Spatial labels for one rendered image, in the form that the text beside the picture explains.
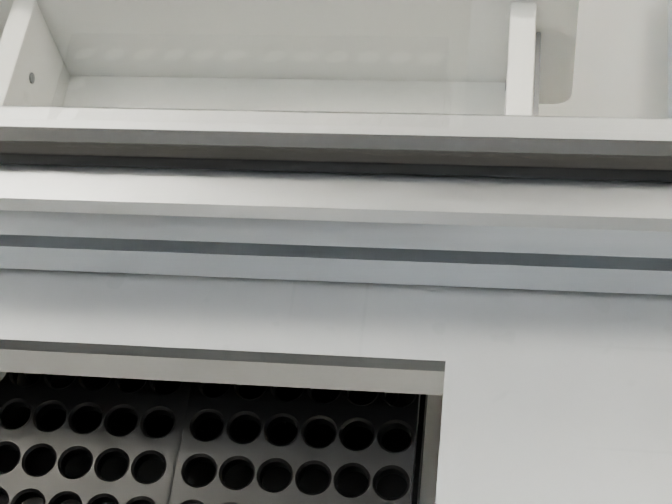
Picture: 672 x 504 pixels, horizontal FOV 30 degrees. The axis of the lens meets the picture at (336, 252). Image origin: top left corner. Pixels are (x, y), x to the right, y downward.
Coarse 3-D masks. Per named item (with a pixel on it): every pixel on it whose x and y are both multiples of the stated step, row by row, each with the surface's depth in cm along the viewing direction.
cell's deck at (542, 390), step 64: (0, 320) 45; (64, 320) 45; (128, 320) 45; (192, 320) 44; (256, 320) 44; (320, 320) 44; (384, 320) 43; (448, 320) 43; (512, 320) 43; (576, 320) 43; (640, 320) 42; (256, 384) 46; (320, 384) 45; (384, 384) 44; (448, 384) 42; (512, 384) 42; (576, 384) 41; (640, 384) 41; (448, 448) 41; (512, 448) 40; (576, 448) 40; (640, 448) 40
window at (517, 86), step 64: (0, 0) 36; (64, 0) 36; (128, 0) 36; (192, 0) 35; (256, 0) 35; (320, 0) 35; (384, 0) 35; (448, 0) 34; (512, 0) 34; (576, 0) 34; (640, 0) 33; (0, 64) 39; (64, 64) 39; (128, 64) 38; (192, 64) 38; (256, 64) 38; (320, 64) 37; (384, 64) 37; (448, 64) 37; (512, 64) 36; (576, 64) 36; (640, 64) 36; (0, 128) 42; (64, 128) 41; (128, 128) 41; (192, 128) 41; (256, 128) 40; (320, 128) 40; (384, 128) 40; (448, 128) 39; (512, 128) 39; (576, 128) 38; (640, 128) 38
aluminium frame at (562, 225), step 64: (0, 192) 43; (64, 192) 42; (128, 192) 42; (192, 192) 42; (256, 192) 41; (320, 192) 41; (384, 192) 41; (448, 192) 41; (512, 192) 40; (576, 192) 40; (640, 192) 40; (0, 256) 45; (64, 256) 45; (128, 256) 44; (192, 256) 44; (256, 256) 43; (320, 256) 43; (384, 256) 43; (448, 256) 42; (512, 256) 42; (576, 256) 42; (640, 256) 41
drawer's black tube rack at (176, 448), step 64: (0, 384) 49; (64, 384) 52; (128, 384) 52; (192, 384) 48; (0, 448) 48; (64, 448) 47; (128, 448) 47; (192, 448) 47; (256, 448) 46; (320, 448) 46; (384, 448) 46
